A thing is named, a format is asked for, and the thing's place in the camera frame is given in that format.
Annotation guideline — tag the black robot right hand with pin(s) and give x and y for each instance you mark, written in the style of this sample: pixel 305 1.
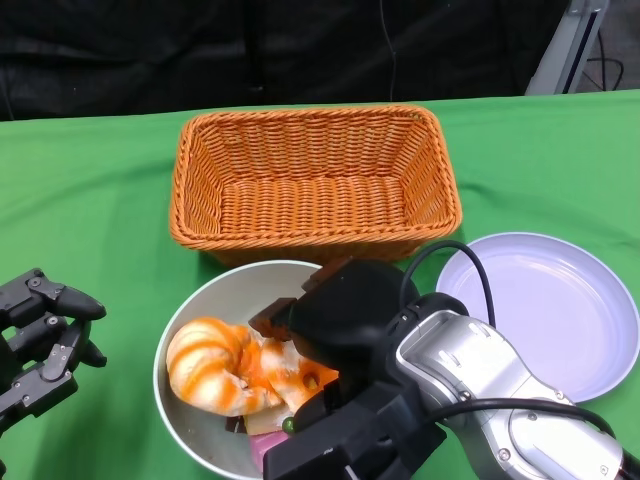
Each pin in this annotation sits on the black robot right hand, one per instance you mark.
pixel 345 310

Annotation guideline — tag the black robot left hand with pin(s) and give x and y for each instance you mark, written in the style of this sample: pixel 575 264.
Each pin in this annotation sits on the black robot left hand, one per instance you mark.
pixel 45 375

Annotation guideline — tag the grey round bowl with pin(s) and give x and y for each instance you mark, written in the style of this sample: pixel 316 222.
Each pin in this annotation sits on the grey round bowl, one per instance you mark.
pixel 220 300

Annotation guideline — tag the orange wicker basket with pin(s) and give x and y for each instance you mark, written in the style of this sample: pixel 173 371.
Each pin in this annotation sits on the orange wicker basket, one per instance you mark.
pixel 310 210

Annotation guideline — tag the yellow cream cake slice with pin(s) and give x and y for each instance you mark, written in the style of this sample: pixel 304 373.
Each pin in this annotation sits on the yellow cream cake slice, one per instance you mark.
pixel 265 422

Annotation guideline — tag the pink cake slice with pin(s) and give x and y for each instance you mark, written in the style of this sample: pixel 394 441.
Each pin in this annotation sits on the pink cake slice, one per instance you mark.
pixel 262 445

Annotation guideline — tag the brown chocolate cake slice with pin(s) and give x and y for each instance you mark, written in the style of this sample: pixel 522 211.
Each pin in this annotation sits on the brown chocolate cake slice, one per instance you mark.
pixel 236 425

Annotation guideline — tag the lavender round plate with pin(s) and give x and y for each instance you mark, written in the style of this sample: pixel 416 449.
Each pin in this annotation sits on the lavender round plate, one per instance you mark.
pixel 550 300

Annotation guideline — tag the green tablecloth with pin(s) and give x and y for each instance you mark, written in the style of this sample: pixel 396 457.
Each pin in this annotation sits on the green tablecloth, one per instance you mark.
pixel 100 200

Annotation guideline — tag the black backdrop cloth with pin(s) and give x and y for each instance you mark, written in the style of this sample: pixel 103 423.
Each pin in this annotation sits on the black backdrop cloth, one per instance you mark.
pixel 150 50

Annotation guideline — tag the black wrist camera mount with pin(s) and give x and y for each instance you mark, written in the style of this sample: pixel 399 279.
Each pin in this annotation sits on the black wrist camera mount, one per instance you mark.
pixel 370 440

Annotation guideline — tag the grey metal frame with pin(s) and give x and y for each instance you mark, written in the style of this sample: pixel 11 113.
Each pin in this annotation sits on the grey metal frame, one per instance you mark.
pixel 557 55

